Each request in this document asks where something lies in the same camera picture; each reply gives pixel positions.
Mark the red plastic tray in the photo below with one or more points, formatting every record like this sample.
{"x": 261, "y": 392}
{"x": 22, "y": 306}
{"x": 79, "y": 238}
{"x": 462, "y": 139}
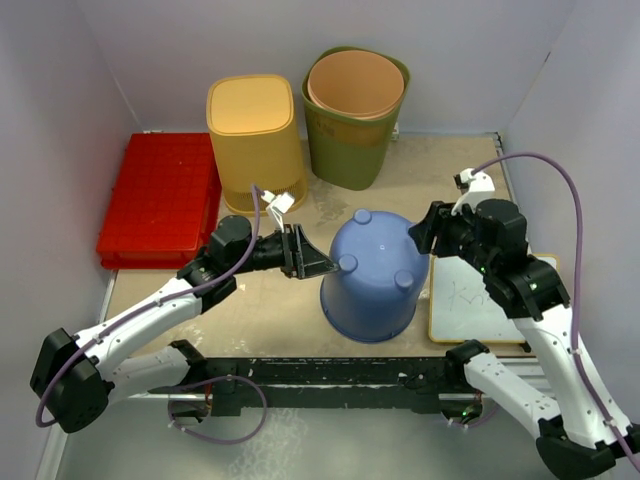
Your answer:
{"x": 164, "y": 203}

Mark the small whiteboard with orange frame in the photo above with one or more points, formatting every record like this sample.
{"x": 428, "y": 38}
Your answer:
{"x": 461, "y": 308}

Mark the blue plastic bucket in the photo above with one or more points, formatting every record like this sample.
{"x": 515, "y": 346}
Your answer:
{"x": 373, "y": 296}

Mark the yellow ribbed waste basket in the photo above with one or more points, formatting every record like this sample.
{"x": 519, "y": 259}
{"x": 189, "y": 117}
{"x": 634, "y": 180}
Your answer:
{"x": 254, "y": 135}

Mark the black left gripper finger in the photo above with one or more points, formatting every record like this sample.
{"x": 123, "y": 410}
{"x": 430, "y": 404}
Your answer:
{"x": 307, "y": 270}
{"x": 307, "y": 253}

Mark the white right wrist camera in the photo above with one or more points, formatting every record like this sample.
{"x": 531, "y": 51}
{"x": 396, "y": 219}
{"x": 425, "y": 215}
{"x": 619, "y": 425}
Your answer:
{"x": 474, "y": 187}

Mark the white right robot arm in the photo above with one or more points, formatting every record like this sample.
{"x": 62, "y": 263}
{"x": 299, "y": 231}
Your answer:
{"x": 579, "y": 431}

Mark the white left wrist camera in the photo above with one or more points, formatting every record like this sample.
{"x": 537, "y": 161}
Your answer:
{"x": 277, "y": 205}

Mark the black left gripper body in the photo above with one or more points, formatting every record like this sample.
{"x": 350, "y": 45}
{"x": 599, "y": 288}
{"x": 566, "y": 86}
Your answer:
{"x": 266, "y": 254}

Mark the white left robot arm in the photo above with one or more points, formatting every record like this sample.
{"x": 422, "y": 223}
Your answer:
{"x": 77, "y": 376}

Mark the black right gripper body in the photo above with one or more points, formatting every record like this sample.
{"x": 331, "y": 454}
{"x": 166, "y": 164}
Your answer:
{"x": 454, "y": 236}

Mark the pink inner bin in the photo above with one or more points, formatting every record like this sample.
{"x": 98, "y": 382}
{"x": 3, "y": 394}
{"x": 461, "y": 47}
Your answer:
{"x": 356, "y": 83}

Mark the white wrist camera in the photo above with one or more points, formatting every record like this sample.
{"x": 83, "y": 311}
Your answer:
{"x": 277, "y": 205}
{"x": 474, "y": 187}

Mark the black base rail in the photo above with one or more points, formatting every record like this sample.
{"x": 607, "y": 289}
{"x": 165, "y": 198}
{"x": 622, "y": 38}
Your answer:
{"x": 417, "y": 384}

